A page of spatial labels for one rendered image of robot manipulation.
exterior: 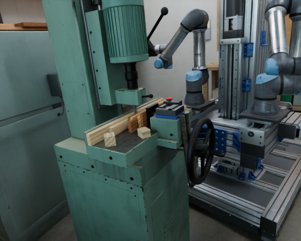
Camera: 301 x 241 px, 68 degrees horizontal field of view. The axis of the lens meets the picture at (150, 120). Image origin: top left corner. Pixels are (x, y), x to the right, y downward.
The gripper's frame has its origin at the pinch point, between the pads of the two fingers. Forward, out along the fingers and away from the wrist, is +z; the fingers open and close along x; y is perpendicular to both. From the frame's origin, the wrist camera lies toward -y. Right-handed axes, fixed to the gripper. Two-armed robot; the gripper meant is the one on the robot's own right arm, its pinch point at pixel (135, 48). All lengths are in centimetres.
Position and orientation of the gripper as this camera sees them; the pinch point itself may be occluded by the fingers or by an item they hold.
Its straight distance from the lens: 202.9
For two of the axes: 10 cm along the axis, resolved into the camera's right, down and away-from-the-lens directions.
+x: 4.8, -4.5, 7.6
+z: -8.7, -0.9, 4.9
